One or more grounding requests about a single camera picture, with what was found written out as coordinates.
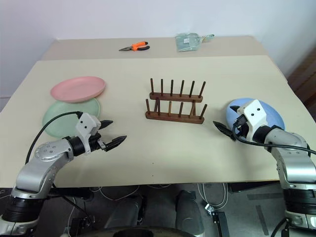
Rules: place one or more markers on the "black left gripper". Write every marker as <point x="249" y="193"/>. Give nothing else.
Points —
<point x="95" y="143"/>

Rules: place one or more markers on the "black floor device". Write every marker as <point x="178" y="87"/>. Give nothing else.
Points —
<point x="82" y="225"/>

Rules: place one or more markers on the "green plate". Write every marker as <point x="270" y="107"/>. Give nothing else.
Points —
<point x="58" y="117"/>

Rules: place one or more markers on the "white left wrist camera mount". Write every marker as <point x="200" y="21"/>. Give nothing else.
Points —
<point x="85" y="124"/>

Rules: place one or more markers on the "wooden dish rack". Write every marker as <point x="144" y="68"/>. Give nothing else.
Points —
<point x="174" y="118"/>

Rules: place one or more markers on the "dark rounded shape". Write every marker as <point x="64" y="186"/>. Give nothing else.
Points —
<point x="123" y="214"/>
<point x="188" y="212"/>

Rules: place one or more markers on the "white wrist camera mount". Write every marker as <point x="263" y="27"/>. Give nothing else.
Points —
<point x="85" y="124"/>
<point x="255" y="114"/>

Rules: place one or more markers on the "pink plate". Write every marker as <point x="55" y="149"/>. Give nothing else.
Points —
<point x="77" y="89"/>

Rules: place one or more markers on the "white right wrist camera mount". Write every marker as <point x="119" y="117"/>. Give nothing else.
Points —
<point x="255" y="114"/>

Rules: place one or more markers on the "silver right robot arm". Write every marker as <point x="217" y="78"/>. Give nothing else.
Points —
<point x="293" y="163"/>

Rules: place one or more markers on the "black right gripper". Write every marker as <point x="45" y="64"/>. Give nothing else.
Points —
<point x="242" y="128"/>

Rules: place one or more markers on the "blue plate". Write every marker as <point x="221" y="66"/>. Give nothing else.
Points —
<point x="275" y="115"/>

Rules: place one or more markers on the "black table support bar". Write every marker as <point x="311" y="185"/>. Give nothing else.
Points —
<point x="254" y="187"/>
<point x="71" y="193"/>

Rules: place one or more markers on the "small metal connector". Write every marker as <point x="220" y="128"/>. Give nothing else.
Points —
<point x="209" y="209"/>

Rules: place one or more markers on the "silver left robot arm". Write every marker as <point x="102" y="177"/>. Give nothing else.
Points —
<point x="37" y="170"/>

